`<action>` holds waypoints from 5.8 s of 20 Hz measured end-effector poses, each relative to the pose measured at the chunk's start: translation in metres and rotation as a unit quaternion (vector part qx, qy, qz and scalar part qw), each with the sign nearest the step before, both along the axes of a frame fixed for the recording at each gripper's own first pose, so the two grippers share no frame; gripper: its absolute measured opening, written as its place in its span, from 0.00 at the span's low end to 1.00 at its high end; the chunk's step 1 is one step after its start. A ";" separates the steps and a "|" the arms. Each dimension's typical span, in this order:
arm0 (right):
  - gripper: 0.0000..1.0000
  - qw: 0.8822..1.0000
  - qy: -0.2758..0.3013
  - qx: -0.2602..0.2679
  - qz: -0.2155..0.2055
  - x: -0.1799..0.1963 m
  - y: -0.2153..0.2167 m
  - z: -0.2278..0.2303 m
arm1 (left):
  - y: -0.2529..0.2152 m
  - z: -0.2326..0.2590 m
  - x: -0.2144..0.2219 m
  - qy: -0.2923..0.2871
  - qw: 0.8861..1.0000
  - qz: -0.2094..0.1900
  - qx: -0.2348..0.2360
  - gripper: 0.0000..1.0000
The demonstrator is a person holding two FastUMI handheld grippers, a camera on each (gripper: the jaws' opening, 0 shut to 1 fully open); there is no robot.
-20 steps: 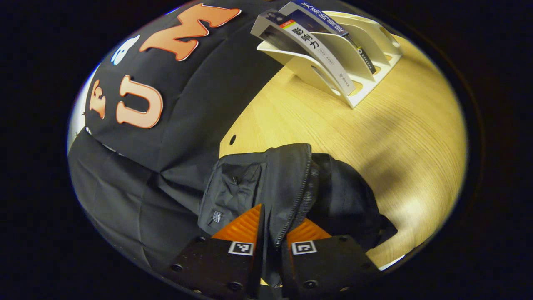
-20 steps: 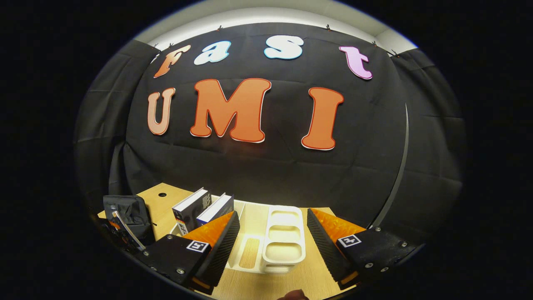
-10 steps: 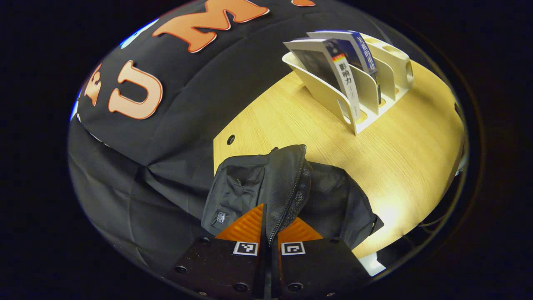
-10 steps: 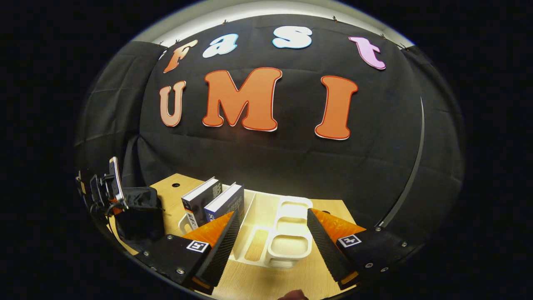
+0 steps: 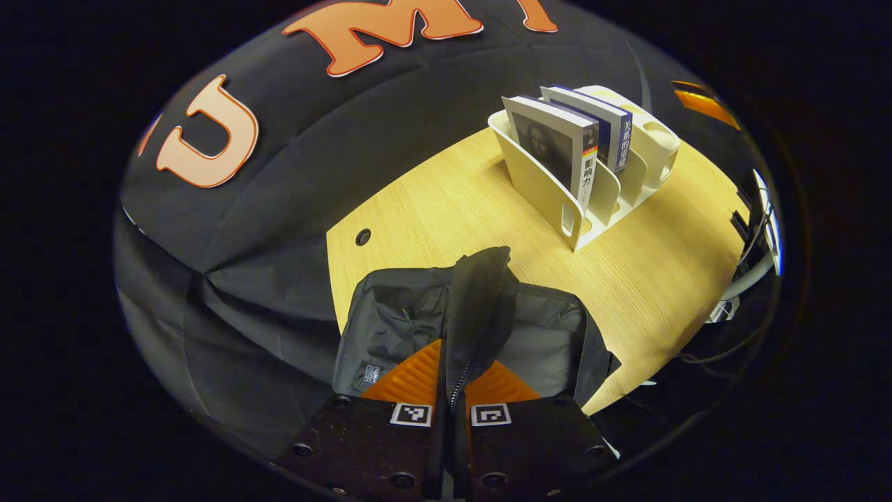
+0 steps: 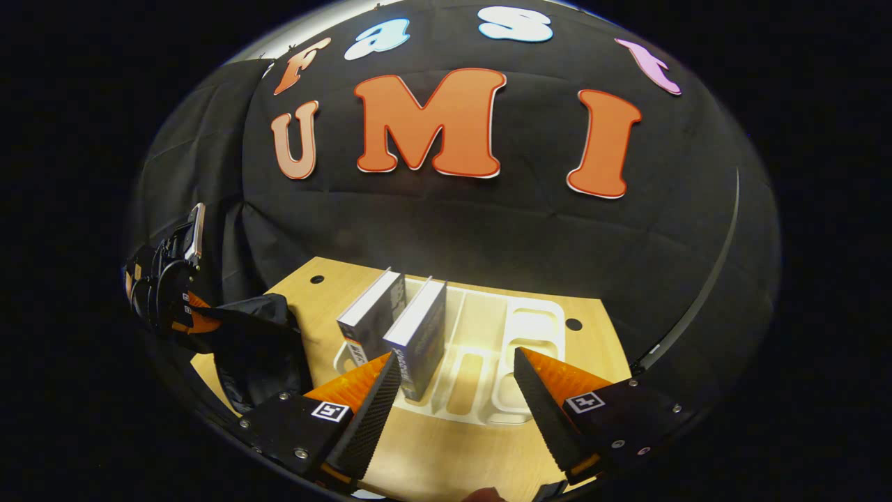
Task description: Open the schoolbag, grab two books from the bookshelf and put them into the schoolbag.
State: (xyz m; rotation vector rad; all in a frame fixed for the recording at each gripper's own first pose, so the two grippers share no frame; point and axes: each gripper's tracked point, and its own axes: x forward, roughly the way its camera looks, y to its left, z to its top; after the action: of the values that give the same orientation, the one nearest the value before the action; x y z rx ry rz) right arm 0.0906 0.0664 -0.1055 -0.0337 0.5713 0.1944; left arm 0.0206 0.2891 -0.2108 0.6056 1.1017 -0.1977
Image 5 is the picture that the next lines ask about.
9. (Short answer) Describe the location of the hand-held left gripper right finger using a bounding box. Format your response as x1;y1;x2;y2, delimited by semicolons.
464;359;621;501

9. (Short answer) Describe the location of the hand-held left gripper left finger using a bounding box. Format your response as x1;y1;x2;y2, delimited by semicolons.
275;340;448;500

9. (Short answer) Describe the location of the blue cover book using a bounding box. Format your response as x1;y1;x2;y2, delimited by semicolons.
540;86;633;174

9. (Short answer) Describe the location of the black schoolbag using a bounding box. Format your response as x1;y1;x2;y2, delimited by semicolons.
332;245;622;499

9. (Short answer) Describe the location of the white portrait cover book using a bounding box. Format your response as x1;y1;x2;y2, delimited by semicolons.
502;96;600;213

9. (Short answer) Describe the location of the white plastic bookshelf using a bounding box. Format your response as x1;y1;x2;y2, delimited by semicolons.
488;85;682;252

